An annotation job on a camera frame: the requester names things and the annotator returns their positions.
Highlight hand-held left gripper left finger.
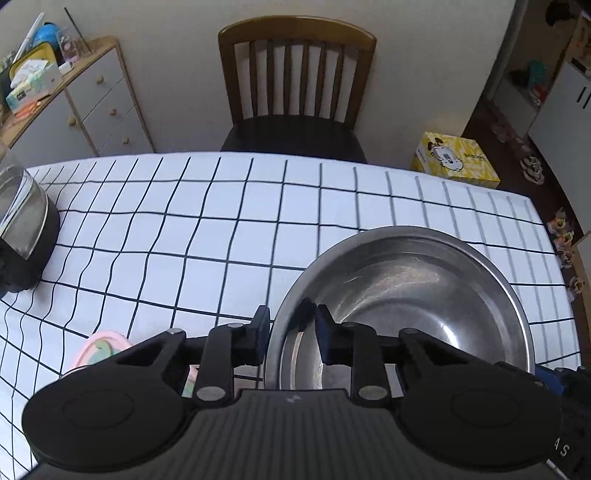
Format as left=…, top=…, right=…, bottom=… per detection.
left=113, top=305, right=272, bottom=408

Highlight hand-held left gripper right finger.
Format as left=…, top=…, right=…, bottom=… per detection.
left=314, top=304, right=472, bottom=408

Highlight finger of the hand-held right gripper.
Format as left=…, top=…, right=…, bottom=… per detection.
left=496, top=362, right=561, bottom=400

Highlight stainless steel bowl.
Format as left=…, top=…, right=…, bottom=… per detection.
left=264, top=226, right=536, bottom=393

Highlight pink shaped plate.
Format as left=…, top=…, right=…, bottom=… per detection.
left=73, top=329, right=201, bottom=398

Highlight white checked tablecloth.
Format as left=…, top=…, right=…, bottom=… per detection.
left=0, top=152, right=578, bottom=480

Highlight colourful toy shoes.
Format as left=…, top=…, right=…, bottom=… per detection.
left=547, top=208, right=577, bottom=247

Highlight pair of sneakers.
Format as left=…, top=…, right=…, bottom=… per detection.
left=519, top=156, right=546, bottom=185

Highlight yellow cardboard box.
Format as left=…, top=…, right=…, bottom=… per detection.
left=411, top=131, right=502, bottom=189

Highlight glass electric kettle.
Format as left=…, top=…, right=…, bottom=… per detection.
left=0, top=143, right=61, bottom=301

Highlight white lower cabinet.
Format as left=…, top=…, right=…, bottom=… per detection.
left=526, top=60, right=591, bottom=162

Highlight wooden side cabinet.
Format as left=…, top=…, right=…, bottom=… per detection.
left=0, top=37, right=155, bottom=158

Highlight tissue box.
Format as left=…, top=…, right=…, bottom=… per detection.
left=4, top=60, right=63, bottom=115

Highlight thin black stick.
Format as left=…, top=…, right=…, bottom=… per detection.
left=64, top=7, right=93, bottom=54

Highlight blue container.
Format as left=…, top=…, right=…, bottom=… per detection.
left=34, top=23, right=63, bottom=47

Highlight white tube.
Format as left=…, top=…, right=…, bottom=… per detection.
left=11, top=11, right=47, bottom=63

